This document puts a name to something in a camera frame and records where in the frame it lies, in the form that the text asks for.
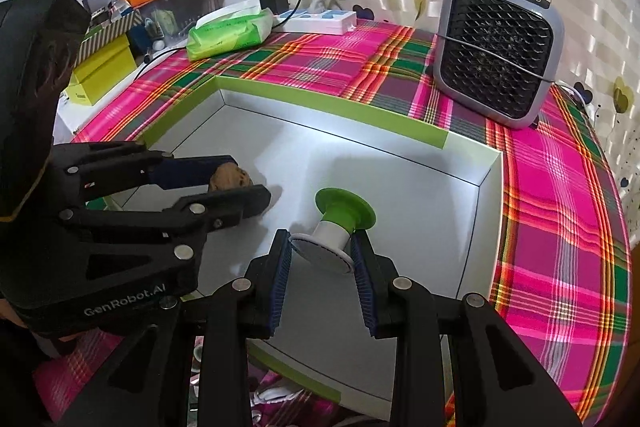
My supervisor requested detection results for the brown walnut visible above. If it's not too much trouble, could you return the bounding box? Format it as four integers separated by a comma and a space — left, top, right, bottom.
208, 162, 253, 192

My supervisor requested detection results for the green white suction stamp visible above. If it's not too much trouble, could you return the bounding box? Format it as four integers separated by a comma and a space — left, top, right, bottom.
290, 187, 376, 274

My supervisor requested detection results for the pink clip large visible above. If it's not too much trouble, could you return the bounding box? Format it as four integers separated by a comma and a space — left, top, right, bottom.
250, 372, 341, 426

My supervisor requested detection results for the yellow shoe box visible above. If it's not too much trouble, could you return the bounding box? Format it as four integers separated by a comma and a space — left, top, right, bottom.
65, 34, 137, 106

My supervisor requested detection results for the striped box lid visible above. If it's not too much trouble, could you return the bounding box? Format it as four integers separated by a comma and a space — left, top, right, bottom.
74, 10, 143, 67

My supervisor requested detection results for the green tissue pack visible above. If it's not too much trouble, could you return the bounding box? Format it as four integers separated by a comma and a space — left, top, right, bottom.
186, 0, 274, 62

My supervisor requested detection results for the green white open box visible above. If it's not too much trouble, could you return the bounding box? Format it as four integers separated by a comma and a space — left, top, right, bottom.
138, 77, 503, 418

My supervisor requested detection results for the white power strip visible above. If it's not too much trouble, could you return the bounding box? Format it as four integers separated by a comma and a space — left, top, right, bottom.
273, 10, 357, 36

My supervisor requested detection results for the grey mini heater fan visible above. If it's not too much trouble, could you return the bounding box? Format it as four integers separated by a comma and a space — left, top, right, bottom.
433, 0, 564, 129

